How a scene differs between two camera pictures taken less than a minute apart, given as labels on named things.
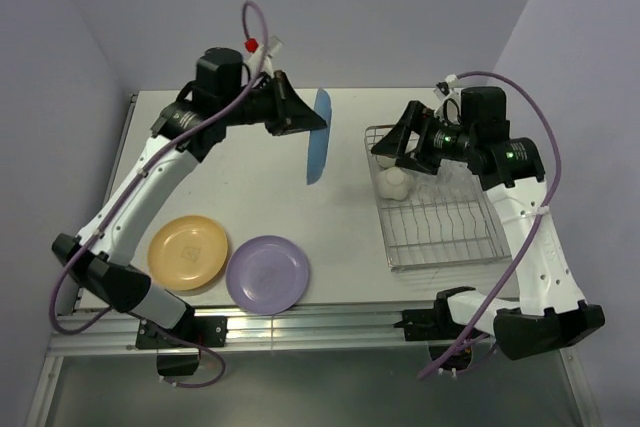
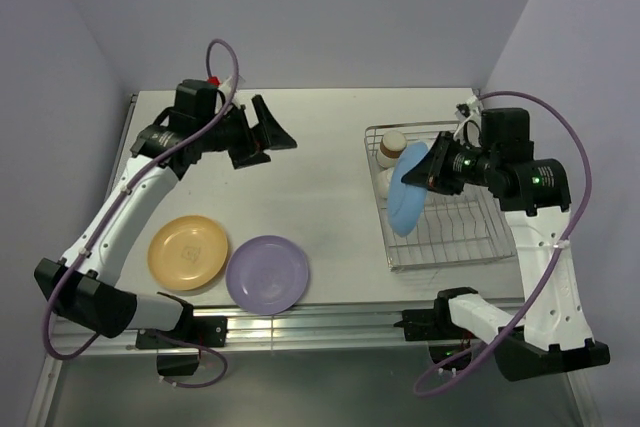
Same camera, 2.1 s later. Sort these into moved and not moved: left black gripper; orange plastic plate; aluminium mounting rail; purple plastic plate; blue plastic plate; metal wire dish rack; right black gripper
Moved: right black gripper; blue plastic plate; left black gripper
Not moved: aluminium mounting rail; orange plastic plate; purple plastic plate; metal wire dish rack
